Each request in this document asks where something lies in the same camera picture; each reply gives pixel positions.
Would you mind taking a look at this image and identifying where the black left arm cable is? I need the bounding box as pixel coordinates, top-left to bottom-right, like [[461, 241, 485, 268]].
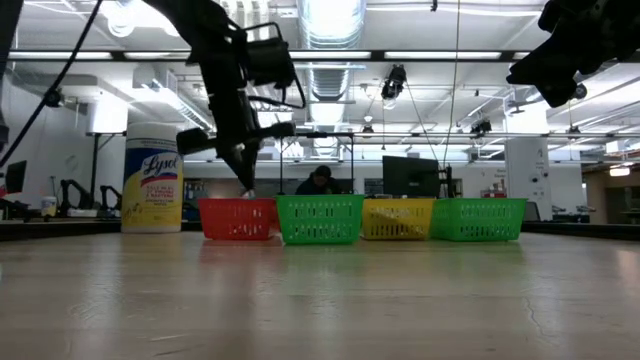
[[0, 0, 307, 169]]

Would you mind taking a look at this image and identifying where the yellow plastic basket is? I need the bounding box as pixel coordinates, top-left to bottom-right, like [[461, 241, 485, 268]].
[[360, 197, 436, 241]]

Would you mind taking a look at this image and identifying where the black overhead beam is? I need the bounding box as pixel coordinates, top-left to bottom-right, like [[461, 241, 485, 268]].
[[7, 48, 531, 64]]

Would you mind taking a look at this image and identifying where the red plastic basket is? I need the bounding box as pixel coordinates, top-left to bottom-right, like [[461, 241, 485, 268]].
[[197, 197, 280, 242]]

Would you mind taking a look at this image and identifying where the black computer monitor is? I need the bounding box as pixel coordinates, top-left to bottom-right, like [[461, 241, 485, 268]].
[[382, 155, 442, 199], [4, 159, 29, 196]]

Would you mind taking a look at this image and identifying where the person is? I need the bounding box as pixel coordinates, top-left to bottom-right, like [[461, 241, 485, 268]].
[[294, 164, 344, 196]]

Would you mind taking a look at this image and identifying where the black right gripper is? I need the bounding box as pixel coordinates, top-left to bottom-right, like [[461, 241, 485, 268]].
[[505, 0, 640, 109]]

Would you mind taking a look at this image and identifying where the white square pillar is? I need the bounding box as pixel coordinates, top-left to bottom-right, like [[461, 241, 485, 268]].
[[503, 137, 554, 222]]

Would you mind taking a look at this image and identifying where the green plastic basket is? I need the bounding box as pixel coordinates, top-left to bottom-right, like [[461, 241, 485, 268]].
[[429, 197, 529, 243], [274, 194, 366, 246]]

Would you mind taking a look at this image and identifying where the thin hanging cable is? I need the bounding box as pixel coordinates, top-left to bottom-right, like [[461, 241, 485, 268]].
[[443, 0, 461, 169]]

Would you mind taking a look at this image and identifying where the yellow Lysol wipes canister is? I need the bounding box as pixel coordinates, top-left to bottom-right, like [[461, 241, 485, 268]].
[[120, 121, 186, 235]]

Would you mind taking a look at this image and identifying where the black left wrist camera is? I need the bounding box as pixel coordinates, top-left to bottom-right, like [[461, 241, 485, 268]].
[[244, 37, 298, 91]]

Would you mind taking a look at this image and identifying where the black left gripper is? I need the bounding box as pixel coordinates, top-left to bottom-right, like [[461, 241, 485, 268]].
[[175, 121, 298, 192]]

